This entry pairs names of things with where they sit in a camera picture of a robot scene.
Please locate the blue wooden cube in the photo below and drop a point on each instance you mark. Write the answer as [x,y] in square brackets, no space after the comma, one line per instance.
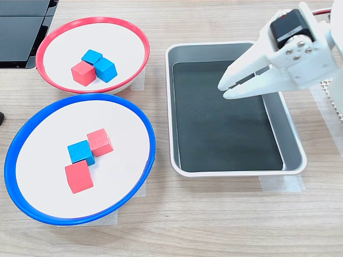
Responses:
[92,56]
[80,153]
[105,70]

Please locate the red wooden cube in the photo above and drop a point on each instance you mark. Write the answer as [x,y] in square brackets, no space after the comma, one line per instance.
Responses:
[79,176]
[100,142]
[83,72]

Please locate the translucent pale sheet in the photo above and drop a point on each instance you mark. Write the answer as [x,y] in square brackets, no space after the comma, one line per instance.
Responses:
[325,117]

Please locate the steel tray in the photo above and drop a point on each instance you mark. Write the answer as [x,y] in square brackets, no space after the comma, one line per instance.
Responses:
[290,139]

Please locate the black tray mat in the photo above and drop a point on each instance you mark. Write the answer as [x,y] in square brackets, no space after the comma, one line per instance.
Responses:
[214,128]

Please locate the clear tape strip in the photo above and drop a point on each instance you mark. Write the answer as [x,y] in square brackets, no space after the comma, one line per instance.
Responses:
[281,184]
[139,80]
[140,190]
[112,218]

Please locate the red-rimmed white plate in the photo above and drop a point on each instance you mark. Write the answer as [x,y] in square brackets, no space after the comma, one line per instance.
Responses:
[115,40]

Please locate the blue-rimmed white plate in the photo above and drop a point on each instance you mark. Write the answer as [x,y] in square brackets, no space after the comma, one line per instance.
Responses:
[48,134]

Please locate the black glossy panel device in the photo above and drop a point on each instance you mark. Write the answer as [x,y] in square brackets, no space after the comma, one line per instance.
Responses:
[16,37]

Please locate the small black object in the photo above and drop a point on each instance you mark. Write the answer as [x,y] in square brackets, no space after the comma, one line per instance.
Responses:
[1,119]

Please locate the pale perforated base plate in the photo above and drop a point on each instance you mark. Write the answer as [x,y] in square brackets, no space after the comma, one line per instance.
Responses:
[325,85]

